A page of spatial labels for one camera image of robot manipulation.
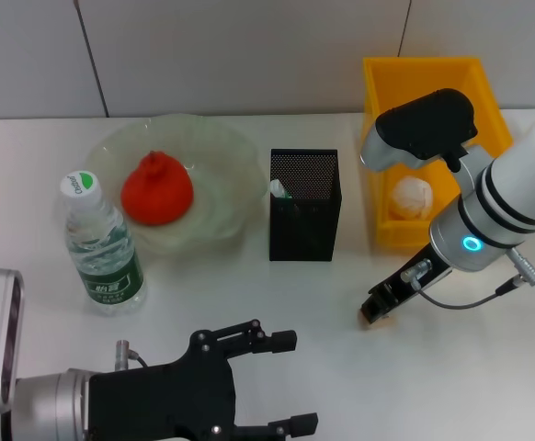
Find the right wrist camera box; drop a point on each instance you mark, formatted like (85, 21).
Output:
(428, 128)

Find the black mesh pen holder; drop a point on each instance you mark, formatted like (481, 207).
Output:
(304, 229)

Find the pale green glass fruit plate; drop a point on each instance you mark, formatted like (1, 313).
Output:
(231, 151)

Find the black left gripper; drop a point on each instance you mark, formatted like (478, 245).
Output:
(157, 399)

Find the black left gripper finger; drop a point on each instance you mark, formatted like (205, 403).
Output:
(304, 423)

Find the yellow plastic bin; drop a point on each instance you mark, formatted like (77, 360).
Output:
(410, 92)

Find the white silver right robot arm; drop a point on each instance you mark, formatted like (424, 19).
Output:
(502, 202)

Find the white paper ball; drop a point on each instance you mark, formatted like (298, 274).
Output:
(414, 197)

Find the red pomegranate-shaped toy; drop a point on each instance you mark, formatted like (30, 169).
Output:
(157, 193)

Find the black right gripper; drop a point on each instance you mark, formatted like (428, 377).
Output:
(421, 275)

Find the clear plastic water bottle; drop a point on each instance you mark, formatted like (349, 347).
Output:
(106, 257)

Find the mint green pen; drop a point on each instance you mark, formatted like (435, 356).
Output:
(277, 187)

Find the beige eraser with barcode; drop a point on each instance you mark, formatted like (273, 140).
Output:
(365, 325)

